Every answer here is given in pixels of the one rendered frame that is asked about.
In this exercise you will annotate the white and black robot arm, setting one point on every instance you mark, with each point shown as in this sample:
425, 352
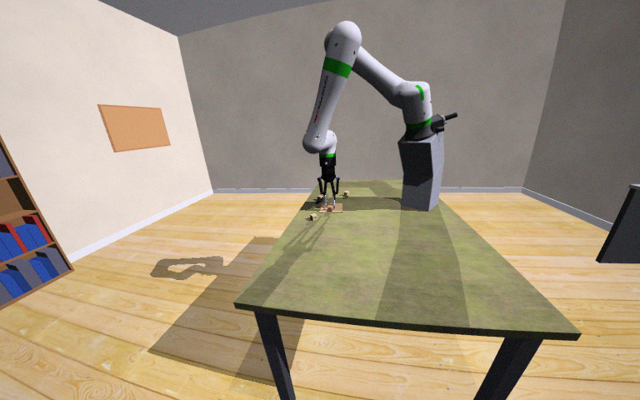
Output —
343, 54

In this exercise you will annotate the tan square mat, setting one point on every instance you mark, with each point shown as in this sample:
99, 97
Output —
337, 208

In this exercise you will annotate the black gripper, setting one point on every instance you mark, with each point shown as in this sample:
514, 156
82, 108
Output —
328, 175

